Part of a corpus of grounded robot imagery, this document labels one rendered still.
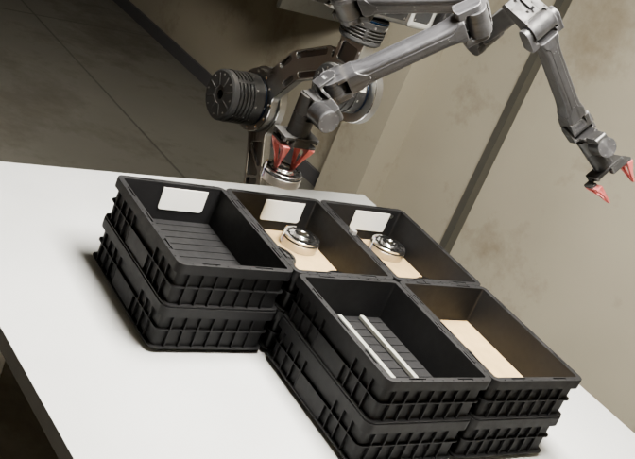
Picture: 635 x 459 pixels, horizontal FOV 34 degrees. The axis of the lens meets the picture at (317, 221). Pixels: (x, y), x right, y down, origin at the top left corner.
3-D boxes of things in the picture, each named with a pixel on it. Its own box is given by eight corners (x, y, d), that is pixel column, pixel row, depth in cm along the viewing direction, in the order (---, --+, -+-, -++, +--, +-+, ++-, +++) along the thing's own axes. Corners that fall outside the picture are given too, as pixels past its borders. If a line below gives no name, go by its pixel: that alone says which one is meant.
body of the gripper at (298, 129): (317, 147, 254) (328, 121, 251) (283, 144, 249) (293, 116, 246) (305, 135, 259) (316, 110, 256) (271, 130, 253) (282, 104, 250)
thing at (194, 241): (101, 217, 249) (115, 176, 245) (208, 228, 266) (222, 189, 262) (162, 311, 220) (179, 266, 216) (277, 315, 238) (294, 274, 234)
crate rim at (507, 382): (392, 287, 252) (396, 280, 251) (479, 293, 270) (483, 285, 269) (490, 390, 223) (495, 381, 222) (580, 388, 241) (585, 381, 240)
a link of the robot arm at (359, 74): (485, 25, 254) (475, -8, 246) (494, 39, 250) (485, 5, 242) (326, 99, 257) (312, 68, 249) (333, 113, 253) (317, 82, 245)
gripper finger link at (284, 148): (298, 176, 256) (311, 143, 252) (273, 173, 252) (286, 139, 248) (285, 162, 261) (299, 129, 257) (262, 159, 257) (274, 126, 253)
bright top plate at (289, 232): (278, 225, 273) (279, 223, 273) (311, 230, 278) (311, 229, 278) (291, 244, 265) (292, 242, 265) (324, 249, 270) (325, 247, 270)
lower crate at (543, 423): (361, 356, 259) (379, 316, 255) (447, 357, 277) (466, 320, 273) (451, 463, 231) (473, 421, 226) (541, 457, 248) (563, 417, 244)
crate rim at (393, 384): (292, 281, 234) (296, 272, 233) (392, 287, 252) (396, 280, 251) (385, 391, 205) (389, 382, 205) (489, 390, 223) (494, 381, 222)
